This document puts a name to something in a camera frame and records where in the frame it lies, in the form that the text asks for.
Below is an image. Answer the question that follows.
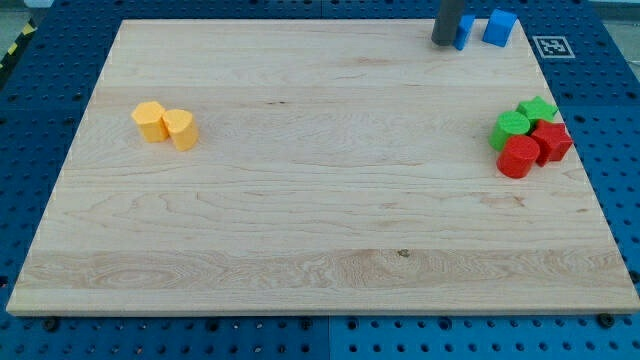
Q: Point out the wooden board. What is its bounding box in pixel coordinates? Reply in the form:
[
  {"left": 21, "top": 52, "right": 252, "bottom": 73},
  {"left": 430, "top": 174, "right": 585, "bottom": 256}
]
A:
[{"left": 7, "top": 20, "right": 639, "bottom": 316}]

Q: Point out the yellow hexagon block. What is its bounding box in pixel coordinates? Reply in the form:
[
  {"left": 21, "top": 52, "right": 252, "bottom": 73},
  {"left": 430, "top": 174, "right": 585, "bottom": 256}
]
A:
[{"left": 131, "top": 101, "right": 169, "bottom": 143}]

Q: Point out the blue cube block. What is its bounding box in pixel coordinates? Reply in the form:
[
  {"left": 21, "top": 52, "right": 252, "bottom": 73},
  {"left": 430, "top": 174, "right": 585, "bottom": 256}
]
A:
[{"left": 482, "top": 9, "right": 518, "bottom": 47}]

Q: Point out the yellow heart block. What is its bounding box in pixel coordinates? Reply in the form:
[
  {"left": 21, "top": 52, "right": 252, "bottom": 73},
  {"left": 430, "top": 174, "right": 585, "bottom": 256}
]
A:
[{"left": 162, "top": 109, "right": 199, "bottom": 151}]

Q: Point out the black yellow hazard tape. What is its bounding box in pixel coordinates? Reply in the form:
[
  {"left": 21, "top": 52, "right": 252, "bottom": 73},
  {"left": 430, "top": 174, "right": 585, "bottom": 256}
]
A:
[{"left": 1, "top": 18, "right": 37, "bottom": 72}]

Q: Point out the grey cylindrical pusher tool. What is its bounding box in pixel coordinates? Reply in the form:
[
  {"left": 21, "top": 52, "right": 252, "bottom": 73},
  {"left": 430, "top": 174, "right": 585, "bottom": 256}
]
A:
[{"left": 431, "top": 0, "right": 465, "bottom": 46}]

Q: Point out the fiducial marker tag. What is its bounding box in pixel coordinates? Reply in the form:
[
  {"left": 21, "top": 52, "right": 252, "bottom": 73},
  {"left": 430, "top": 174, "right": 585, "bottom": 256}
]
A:
[{"left": 532, "top": 35, "right": 575, "bottom": 59}]

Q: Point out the red star block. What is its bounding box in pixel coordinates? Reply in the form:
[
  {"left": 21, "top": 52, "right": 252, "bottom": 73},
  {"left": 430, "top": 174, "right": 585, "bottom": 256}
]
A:
[{"left": 530, "top": 120, "right": 573, "bottom": 167}]

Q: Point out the green cylinder block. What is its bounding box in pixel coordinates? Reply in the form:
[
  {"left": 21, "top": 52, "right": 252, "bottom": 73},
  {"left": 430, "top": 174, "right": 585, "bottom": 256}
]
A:
[{"left": 488, "top": 111, "right": 531, "bottom": 151}]

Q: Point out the green star block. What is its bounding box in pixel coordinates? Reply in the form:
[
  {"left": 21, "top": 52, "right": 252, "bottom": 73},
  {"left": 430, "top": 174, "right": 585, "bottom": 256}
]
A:
[{"left": 516, "top": 96, "right": 558, "bottom": 127}]

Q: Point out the blue triangle block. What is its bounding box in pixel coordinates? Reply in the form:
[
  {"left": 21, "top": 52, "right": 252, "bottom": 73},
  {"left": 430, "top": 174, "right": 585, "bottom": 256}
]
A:
[{"left": 453, "top": 14, "right": 475, "bottom": 51}]

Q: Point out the red cylinder block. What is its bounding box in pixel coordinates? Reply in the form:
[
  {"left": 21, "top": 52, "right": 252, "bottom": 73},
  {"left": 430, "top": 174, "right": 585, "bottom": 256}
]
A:
[{"left": 496, "top": 135, "right": 540, "bottom": 179}]

